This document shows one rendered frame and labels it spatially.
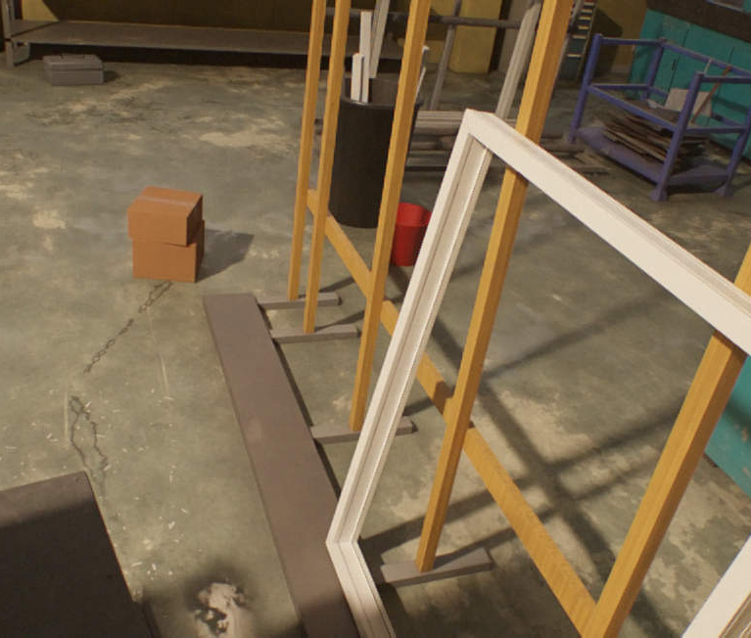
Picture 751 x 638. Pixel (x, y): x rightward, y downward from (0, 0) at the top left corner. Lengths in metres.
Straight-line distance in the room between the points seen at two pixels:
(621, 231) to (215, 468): 1.89
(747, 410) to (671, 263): 1.98
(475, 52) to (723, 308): 7.98
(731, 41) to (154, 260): 5.87
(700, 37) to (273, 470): 6.63
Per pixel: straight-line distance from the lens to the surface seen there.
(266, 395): 3.13
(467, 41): 9.01
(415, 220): 4.49
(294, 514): 2.66
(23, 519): 1.58
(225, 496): 2.78
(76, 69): 7.15
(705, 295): 1.25
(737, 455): 3.32
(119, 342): 3.54
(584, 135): 6.90
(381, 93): 4.95
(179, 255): 3.93
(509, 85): 6.65
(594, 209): 1.46
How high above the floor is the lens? 1.95
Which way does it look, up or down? 31 degrees down
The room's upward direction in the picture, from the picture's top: 8 degrees clockwise
